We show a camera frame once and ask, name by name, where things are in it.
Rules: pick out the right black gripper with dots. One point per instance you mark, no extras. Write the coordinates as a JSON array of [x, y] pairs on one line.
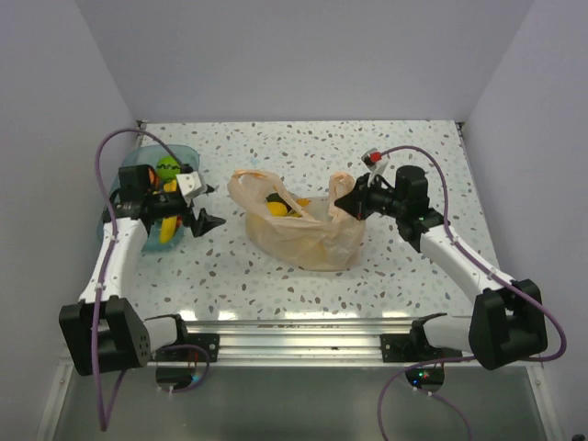
[[356, 202]]

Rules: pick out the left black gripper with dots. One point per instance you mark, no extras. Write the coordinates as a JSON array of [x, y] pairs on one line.
[[204, 222]]

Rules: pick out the orange plastic bag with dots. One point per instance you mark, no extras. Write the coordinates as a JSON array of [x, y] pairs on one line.
[[324, 238]]

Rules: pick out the fake dark avocado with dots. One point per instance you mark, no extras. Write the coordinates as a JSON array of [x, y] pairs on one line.
[[276, 198]]

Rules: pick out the fake yellow mango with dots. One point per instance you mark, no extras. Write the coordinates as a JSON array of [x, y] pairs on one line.
[[277, 209]]

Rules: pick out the fake banana bunch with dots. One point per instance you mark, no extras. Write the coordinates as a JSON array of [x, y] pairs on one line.
[[303, 203]]

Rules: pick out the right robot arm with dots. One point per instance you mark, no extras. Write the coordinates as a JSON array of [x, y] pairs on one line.
[[506, 324]]

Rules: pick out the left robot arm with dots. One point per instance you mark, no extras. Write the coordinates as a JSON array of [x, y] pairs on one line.
[[102, 330]]

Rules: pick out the fake yellow lemon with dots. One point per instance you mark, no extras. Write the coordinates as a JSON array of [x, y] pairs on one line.
[[170, 186]]

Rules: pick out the fake yellow banana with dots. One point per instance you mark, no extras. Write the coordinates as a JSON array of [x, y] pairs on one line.
[[168, 229]]

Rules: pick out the fake green apple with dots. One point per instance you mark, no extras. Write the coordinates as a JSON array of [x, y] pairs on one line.
[[167, 168]]

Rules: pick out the fake orange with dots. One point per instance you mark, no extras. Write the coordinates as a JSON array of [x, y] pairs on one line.
[[153, 177]]

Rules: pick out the left round controller board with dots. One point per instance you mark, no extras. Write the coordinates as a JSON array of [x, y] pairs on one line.
[[175, 379]]

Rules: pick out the round controller board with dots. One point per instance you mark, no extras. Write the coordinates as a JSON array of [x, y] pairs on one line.
[[175, 379], [425, 378]]

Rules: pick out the right round controller board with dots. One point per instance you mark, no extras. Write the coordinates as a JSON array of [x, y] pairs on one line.
[[425, 378]]

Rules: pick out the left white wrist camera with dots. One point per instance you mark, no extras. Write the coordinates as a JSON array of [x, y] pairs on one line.
[[188, 184]]

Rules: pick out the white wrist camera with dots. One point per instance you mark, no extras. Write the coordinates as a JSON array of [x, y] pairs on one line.
[[188, 184], [375, 161]]

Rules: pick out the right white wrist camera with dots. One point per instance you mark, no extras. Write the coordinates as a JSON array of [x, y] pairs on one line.
[[375, 161]]

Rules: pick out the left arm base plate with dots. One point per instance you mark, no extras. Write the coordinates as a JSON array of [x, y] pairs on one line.
[[199, 347]]

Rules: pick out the aluminium rail frame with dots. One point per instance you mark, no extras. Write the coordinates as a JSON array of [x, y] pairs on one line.
[[291, 343]]

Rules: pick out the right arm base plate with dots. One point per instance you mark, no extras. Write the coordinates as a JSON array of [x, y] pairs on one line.
[[413, 346]]

